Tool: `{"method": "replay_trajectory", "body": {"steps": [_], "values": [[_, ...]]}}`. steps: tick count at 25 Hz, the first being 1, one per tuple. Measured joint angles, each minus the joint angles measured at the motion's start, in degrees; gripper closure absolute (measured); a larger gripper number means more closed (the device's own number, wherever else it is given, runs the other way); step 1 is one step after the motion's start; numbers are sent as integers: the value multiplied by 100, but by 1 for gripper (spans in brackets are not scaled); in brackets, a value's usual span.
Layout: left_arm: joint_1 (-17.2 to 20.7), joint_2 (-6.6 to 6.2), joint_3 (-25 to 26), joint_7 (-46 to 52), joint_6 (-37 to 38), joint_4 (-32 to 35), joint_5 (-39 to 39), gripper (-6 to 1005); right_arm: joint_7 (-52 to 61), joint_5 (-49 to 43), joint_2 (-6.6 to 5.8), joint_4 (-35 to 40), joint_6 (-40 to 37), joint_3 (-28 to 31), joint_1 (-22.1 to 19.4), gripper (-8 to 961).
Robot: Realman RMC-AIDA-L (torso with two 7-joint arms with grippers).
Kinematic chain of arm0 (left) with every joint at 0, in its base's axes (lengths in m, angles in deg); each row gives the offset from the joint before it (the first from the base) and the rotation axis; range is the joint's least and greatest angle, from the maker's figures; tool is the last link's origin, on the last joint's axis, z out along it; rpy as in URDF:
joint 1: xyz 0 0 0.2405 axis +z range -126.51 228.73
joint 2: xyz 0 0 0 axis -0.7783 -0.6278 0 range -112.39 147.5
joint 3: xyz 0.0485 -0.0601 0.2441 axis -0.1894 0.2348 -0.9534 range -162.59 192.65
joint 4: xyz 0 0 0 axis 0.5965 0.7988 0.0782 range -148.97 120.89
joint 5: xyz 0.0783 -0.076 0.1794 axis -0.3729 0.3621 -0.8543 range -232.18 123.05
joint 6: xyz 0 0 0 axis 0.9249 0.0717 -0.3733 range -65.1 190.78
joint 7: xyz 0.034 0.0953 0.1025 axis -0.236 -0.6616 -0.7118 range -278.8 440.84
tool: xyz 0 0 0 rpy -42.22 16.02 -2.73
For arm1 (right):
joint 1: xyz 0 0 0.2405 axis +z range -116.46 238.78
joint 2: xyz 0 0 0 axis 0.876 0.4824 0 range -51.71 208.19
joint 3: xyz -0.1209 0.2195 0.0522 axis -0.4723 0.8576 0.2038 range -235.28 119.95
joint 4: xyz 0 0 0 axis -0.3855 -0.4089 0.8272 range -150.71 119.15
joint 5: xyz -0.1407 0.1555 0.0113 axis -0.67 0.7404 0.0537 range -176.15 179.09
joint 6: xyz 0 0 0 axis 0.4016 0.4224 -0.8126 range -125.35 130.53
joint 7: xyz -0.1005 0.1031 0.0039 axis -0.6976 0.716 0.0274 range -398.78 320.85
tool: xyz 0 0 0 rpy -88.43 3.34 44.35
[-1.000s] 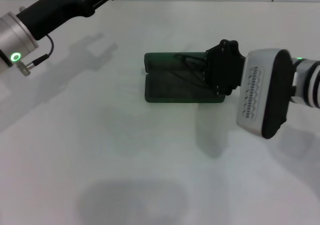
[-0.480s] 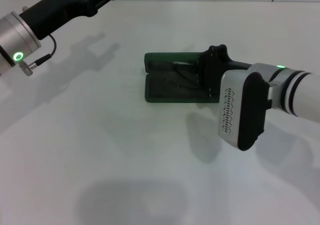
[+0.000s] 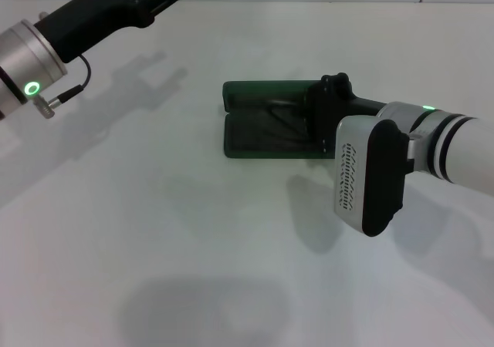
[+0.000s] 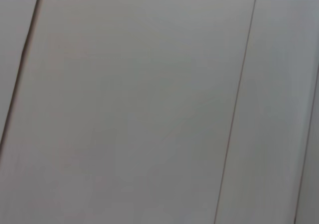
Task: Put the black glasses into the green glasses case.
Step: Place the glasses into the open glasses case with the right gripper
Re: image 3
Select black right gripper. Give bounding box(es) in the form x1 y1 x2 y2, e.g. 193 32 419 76
303 72 387 160

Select green glasses case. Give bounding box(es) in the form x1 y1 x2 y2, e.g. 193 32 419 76
222 79 337 160

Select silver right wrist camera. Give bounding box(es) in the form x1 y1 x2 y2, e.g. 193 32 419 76
333 115 416 238

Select left wrist connector with cable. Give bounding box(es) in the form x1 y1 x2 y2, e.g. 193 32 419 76
32 55 92 121

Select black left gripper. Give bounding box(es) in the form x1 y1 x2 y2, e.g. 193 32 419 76
32 0 196 65

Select black glasses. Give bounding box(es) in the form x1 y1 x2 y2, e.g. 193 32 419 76
246 96 312 144

